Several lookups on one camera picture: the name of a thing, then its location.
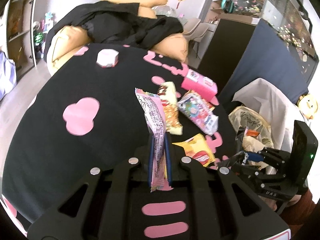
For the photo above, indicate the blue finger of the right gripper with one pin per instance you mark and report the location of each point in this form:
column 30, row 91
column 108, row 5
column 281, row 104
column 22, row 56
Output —
column 255, row 157

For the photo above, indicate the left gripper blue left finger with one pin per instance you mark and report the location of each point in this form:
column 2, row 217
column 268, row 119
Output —
column 151, row 143

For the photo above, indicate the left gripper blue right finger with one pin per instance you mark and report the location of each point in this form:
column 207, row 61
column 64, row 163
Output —
column 168, row 157

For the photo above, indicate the pink purple snack wrapper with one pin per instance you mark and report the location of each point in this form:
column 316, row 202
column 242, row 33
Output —
column 155, row 120

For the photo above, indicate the red knit sleeve forearm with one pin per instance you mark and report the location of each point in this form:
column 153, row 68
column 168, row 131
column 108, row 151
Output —
column 297, row 214

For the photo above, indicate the yellow paper trash bag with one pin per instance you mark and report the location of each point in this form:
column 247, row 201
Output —
column 257, row 133

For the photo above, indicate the yellow snack wrapper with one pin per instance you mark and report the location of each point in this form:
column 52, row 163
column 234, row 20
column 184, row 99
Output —
column 197, row 148

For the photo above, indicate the colourful cartoon snack bag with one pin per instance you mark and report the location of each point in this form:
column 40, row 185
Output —
column 199, row 111

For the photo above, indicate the white red snack packet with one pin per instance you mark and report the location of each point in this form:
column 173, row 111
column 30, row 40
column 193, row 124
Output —
column 167, row 94

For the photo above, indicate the pink toy box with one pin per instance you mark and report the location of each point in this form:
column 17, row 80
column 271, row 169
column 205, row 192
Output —
column 202, row 85

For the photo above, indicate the black pink patterned tablecloth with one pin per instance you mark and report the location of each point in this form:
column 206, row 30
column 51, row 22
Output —
column 77, row 166

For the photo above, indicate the yellow duck plush toy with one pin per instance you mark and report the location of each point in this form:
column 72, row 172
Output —
column 308, row 106

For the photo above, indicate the white crumpled tissue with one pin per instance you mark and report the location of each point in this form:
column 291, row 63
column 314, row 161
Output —
column 107, row 58

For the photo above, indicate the navy blue cloth cover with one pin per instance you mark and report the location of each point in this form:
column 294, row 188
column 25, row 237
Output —
column 268, row 57

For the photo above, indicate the dining chair with cushion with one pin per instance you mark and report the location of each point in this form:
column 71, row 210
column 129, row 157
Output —
column 195, row 34

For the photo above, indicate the black jacket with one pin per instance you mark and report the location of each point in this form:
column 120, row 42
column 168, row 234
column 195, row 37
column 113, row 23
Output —
column 107, row 22

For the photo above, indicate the glass fish tank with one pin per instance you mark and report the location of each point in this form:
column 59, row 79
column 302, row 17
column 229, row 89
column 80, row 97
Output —
column 291, row 22

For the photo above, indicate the purple plastic bag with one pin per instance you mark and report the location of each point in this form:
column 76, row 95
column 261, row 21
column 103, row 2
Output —
column 8, row 76

